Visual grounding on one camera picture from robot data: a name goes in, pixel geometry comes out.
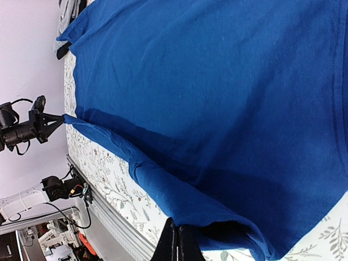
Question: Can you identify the floral tablecloth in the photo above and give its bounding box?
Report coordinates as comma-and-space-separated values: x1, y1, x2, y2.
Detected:
63, 51, 348, 261

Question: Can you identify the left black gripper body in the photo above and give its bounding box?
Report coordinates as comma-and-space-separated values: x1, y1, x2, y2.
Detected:
1, 110, 49, 144

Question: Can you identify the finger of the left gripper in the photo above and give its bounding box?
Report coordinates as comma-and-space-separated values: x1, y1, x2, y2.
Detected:
40, 113, 64, 136

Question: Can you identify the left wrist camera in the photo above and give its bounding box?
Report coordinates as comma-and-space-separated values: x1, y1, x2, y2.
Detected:
1, 95, 46, 129

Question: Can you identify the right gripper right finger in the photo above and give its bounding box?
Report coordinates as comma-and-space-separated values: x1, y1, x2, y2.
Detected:
178, 225, 205, 261

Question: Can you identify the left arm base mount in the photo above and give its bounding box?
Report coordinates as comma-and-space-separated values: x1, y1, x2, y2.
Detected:
41, 165, 93, 204

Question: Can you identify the blue t-shirt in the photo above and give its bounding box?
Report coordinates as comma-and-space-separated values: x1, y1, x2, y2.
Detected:
59, 1, 347, 260

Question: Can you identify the front aluminium rail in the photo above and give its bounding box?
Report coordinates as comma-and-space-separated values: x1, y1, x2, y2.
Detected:
66, 155, 155, 260

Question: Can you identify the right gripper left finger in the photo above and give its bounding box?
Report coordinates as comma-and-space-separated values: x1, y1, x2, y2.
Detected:
152, 217, 178, 261

